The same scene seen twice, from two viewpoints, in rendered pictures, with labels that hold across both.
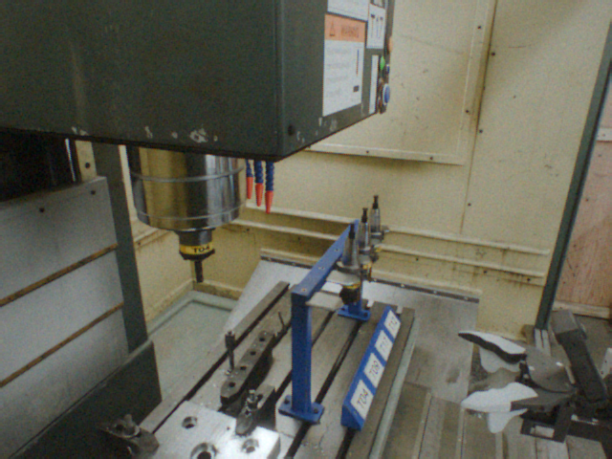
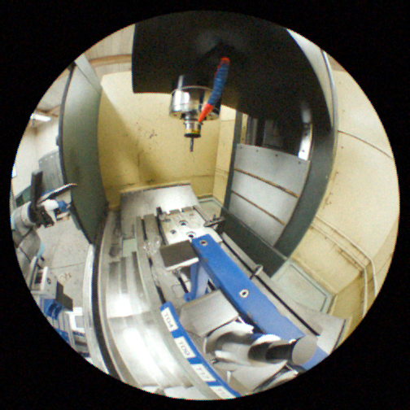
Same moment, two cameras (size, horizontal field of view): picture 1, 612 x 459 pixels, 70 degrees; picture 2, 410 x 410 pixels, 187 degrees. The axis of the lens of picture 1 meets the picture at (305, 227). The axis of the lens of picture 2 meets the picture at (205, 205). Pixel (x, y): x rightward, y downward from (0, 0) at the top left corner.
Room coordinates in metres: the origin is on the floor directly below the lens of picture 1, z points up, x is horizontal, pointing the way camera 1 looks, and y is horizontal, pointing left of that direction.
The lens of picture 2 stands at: (0.88, -0.12, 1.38)
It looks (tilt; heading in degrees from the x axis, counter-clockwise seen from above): 29 degrees down; 125
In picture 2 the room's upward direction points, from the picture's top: 5 degrees clockwise
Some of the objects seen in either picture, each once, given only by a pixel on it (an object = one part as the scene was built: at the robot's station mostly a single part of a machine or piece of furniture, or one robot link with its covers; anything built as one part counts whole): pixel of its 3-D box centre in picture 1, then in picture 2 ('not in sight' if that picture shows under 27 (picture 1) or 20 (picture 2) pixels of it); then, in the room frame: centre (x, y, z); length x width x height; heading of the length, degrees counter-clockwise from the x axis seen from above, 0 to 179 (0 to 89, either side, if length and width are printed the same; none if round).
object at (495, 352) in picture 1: (489, 355); (52, 212); (0.53, -0.27, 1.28); 0.09 x 0.03 x 0.06; 37
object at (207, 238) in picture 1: (195, 238); (193, 129); (0.60, 0.17, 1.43); 0.05 x 0.05 x 0.03
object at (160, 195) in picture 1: (189, 172); (195, 100); (0.60, 0.17, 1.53); 0.16 x 0.16 x 0.12
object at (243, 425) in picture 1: (254, 417); not in sight; (0.70, 0.10, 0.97); 0.13 x 0.03 x 0.15; 158
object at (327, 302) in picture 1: (326, 302); (174, 255); (0.77, -0.04, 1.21); 0.07 x 0.05 x 0.01; 68
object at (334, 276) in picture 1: (342, 278); (207, 314); (0.88, -0.09, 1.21); 0.07 x 0.05 x 0.01; 68
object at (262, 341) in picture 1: (249, 370); not in sight; (0.89, 0.14, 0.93); 0.26 x 0.05 x 0.06; 163
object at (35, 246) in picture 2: not in sight; (32, 244); (0.41, -0.51, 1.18); 0.11 x 0.08 x 0.11; 141
